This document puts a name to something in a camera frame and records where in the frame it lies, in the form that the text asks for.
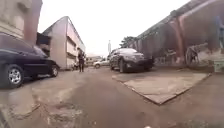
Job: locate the grey concrete slab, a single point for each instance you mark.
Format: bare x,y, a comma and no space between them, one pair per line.
160,85

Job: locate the silver car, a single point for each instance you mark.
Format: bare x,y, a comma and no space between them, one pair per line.
101,63

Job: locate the pole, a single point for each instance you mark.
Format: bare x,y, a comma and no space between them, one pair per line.
109,46

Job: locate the long beige building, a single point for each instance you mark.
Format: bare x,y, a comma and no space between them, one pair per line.
60,43

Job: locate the tree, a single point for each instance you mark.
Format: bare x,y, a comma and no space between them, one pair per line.
126,40

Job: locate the person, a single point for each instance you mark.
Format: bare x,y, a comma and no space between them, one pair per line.
81,60

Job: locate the dark grey car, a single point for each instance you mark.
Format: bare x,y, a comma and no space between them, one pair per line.
130,60

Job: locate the dark blue car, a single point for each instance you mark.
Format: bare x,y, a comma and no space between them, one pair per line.
26,61

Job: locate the long boundary wall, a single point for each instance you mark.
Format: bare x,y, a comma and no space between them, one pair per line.
193,30

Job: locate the brown dirt road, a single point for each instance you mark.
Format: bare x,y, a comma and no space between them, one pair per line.
100,100

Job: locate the building with red-brown wall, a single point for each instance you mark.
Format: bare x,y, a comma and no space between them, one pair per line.
31,16

